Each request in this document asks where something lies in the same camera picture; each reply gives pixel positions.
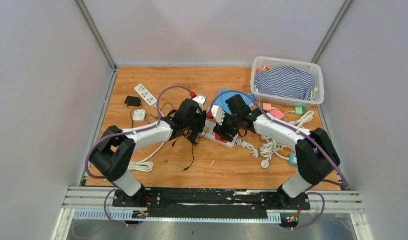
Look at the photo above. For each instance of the white plastic basket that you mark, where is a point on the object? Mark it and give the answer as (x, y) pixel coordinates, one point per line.
(317, 93)

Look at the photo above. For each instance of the teal power strip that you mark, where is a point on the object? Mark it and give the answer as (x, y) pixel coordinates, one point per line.
(292, 160)

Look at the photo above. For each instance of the blue striped cloth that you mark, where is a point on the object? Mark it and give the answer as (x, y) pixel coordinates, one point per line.
(285, 81)

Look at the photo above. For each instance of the white square plug adapter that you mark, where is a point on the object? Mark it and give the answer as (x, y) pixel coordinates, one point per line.
(139, 115)

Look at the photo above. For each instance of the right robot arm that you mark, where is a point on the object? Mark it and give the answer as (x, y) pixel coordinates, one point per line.
(316, 156)

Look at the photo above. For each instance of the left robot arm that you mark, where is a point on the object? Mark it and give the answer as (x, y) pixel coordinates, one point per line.
(112, 153)

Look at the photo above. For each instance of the green small charger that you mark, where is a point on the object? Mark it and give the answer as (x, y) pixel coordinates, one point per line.
(299, 110)

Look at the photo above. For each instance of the white back power strip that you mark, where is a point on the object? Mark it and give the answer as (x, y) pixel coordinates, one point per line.
(209, 134)

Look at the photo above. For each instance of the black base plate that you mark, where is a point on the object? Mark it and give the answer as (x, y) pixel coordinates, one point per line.
(215, 204)

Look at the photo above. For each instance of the black power adapter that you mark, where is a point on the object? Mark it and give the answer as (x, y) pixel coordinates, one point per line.
(132, 101)

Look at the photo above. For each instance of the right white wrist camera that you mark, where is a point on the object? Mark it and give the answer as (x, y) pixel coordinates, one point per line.
(218, 114)

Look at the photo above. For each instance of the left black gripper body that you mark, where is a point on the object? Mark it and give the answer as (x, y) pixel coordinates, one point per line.
(196, 123)

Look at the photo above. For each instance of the red cube socket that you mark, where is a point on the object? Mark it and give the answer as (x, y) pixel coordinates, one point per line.
(226, 137)

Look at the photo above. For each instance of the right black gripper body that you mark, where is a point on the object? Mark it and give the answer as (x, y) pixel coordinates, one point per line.
(231, 122)

